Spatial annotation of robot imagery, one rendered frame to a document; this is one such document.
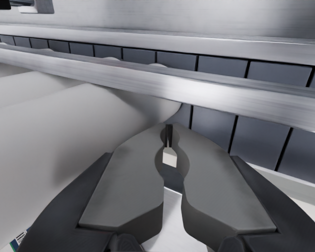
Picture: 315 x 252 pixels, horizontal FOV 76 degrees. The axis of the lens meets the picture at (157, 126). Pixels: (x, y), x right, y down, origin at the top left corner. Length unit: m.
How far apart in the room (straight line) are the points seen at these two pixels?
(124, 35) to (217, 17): 0.09
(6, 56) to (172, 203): 0.22
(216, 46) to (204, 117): 0.06
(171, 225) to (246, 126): 0.17
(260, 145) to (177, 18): 0.15
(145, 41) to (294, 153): 0.15
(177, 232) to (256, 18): 0.25
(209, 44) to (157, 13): 0.09
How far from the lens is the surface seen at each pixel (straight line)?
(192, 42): 0.17
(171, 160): 0.17
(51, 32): 0.29
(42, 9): 0.27
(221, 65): 0.17
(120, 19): 0.27
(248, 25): 0.21
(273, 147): 0.18
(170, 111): 0.16
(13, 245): 0.51
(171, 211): 0.27
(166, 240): 0.33
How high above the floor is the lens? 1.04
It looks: 50 degrees down
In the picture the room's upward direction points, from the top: 128 degrees counter-clockwise
